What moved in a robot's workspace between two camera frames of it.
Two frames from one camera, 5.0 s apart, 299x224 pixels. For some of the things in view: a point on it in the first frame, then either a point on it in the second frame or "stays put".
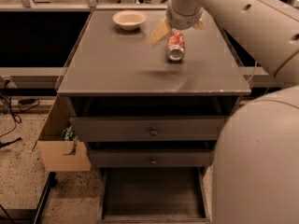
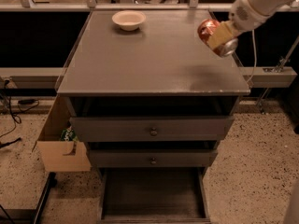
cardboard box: x=61 y=155 stays put
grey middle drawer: x=150 y=158 stays put
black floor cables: x=17 y=118 stays put
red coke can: x=176 y=46 -> x=205 y=31
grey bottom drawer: x=154 y=195 stays put
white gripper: x=184 y=21 -> x=244 y=17
